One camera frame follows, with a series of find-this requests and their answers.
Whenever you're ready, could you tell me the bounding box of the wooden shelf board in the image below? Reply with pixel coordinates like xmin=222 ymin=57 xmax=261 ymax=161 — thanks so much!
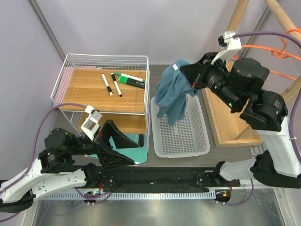
xmin=77 ymin=113 xmax=147 ymax=134
xmin=54 ymin=67 xmax=146 ymax=114

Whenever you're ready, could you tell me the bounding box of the green capped white marker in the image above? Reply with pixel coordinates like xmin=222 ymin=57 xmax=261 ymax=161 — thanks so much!
xmin=114 ymin=72 xmax=145 ymax=82

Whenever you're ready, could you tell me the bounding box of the wooden clothes rack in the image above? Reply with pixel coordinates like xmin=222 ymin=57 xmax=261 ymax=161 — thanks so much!
xmin=201 ymin=0 xmax=301 ymax=148

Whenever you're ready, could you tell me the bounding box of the teal mat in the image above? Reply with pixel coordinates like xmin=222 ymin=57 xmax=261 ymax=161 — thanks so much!
xmin=88 ymin=133 xmax=148 ymax=164

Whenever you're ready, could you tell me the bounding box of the purple cable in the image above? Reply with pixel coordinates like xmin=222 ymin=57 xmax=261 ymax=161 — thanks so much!
xmin=235 ymin=31 xmax=301 ymax=165
xmin=0 ymin=102 xmax=95 ymax=222

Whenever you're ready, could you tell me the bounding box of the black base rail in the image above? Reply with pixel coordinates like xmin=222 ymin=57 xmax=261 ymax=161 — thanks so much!
xmin=82 ymin=166 xmax=240 ymax=194

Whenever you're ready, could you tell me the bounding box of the green black highlighter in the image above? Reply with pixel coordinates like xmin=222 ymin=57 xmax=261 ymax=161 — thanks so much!
xmin=119 ymin=76 xmax=145 ymax=89

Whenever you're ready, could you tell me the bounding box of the blue tank top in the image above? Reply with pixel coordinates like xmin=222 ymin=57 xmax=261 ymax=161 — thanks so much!
xmin=154 ymin=59 xmax=199 ymax=126

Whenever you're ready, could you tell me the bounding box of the black object on mat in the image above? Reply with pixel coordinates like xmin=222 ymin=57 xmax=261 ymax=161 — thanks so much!
xmin=138 ymin=134 xmax=144 ymax=147

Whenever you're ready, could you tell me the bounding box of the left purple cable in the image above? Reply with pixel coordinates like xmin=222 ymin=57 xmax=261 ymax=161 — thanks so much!
xmin=0 ymin=102 xmax=95 ymax=222

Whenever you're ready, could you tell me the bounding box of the upper wooden shelf board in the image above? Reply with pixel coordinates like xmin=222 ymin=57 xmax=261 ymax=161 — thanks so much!
xmin=54 ymin=67 xmax=146 ymax=114

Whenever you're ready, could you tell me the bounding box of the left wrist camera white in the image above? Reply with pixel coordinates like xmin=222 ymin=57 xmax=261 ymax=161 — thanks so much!
xmin=80 ymin=105 xmax=103 ymax=141

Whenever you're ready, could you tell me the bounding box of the white slotted cable duct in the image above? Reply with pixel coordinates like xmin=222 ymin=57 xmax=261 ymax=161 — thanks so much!
xmin=43 ymin=190 xmax=216 ymax=201

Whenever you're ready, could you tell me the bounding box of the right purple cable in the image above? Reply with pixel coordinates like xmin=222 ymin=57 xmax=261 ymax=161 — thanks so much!
xmin=235 ymin=31 xmax=301 ymax=165

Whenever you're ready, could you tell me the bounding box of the lower wooden shelf board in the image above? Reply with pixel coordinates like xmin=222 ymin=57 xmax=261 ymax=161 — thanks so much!
xmin=77 ymin=113 xmax=147 ymax=134

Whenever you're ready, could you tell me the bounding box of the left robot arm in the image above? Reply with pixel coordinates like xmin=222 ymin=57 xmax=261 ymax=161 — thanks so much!
xmin=0 ymin=120 xmax=143 ymax=213

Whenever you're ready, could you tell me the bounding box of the orange plastic hanger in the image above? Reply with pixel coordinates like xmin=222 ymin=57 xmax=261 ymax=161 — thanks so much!
xmin=231 ymin=28 xmax=301 ymax=81

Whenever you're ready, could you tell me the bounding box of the white plastic basket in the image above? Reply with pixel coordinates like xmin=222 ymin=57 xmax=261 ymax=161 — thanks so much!
xmin=150 ymin=95 xmax=210 ymax=158

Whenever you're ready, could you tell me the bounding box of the white marker black cap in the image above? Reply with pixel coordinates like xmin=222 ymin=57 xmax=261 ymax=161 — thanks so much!
xmin=101 ymin=73 xmax=113 ymax=96

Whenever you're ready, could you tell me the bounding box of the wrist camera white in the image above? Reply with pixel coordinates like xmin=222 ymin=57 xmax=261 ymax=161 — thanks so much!
xmin=211 ymin=31 xmax=242 ymax=65
xmin=80 ymin=105 xmax=103 ymax=141

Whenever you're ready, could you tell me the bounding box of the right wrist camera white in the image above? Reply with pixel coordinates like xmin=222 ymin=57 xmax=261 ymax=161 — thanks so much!
xmin=211 ymin=31 xmax=242 ymax=65

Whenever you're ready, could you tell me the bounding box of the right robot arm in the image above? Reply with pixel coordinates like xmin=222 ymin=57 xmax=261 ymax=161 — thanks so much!
xmin=180 ymin=52 xmax=301 ymax=189

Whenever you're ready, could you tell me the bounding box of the white wire shelf rack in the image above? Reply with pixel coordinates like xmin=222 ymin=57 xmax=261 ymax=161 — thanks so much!
xmin=50 ymin=53 xmax=151 ymax=142

